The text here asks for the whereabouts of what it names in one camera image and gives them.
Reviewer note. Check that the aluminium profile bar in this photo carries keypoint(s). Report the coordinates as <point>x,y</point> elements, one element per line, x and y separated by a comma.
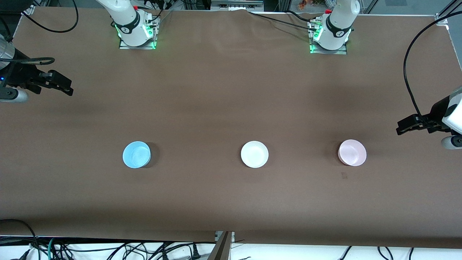
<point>222,249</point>

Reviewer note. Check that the silver metal rail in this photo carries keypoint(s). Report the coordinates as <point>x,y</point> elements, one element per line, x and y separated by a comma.
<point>236,4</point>

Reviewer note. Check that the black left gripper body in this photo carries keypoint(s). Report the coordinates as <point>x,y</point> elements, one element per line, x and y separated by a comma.
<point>437,110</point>

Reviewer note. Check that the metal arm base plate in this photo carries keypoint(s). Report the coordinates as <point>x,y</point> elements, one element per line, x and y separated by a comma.
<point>153,39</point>
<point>344,48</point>

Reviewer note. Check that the pink plastic bowl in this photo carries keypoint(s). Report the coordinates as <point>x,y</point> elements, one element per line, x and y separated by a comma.
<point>352,152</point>

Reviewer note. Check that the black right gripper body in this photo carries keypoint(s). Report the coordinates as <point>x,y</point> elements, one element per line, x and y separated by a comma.
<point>18,76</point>

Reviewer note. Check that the aluminium frame post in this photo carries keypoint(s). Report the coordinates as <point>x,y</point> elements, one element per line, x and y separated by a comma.
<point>283,4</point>

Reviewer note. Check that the orange cluttered object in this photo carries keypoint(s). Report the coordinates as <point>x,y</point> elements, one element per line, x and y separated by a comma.
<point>305,3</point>

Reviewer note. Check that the white plastic bowl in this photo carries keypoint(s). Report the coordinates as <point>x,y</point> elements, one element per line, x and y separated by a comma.
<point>255,154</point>

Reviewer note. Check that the brown table cover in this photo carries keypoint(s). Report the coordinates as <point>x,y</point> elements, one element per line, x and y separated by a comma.
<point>231,90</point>

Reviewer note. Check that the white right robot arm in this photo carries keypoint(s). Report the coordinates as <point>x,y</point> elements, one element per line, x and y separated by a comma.
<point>130,29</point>

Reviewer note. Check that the light blue plastic bowl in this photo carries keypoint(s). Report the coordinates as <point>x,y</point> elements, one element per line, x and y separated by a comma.
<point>136,154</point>

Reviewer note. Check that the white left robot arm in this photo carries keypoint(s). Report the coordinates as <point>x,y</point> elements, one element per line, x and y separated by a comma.
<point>337,25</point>

